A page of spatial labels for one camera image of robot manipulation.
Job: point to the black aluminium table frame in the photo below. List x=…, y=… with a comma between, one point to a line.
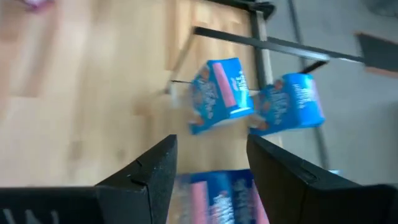
x=261, y=7

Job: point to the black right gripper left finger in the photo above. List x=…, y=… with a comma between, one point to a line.
x=146, y=186

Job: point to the light blue Rice Krispies box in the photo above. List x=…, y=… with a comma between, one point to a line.
x=289, y=102
x=217, y=93

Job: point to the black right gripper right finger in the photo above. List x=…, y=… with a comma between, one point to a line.
x=295, y=193

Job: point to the dark blue Frosted Flakes box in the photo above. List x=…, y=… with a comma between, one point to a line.
x=217, y=199

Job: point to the dark mat orange stripes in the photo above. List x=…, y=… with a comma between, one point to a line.
x=379, y=53

